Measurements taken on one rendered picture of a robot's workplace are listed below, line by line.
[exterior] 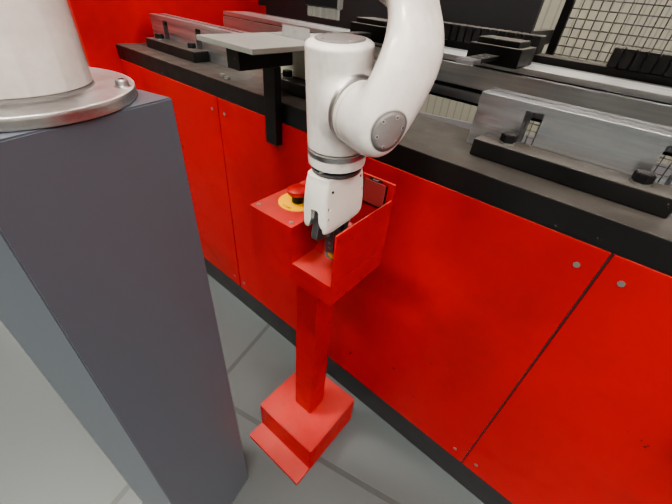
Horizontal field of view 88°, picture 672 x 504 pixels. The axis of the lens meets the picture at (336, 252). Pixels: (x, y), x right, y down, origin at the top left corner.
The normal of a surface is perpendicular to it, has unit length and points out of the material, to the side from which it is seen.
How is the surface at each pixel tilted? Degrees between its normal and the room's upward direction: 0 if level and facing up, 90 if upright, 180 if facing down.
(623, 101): 90
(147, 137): 90
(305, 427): 0
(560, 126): 90
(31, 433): 0
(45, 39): 90
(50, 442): 0
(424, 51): 70
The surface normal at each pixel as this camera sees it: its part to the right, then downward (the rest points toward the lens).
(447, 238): -0.65, 0.43
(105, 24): 0.75, 0.45
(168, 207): 0.89, 0.33
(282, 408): 0.07, -0.79
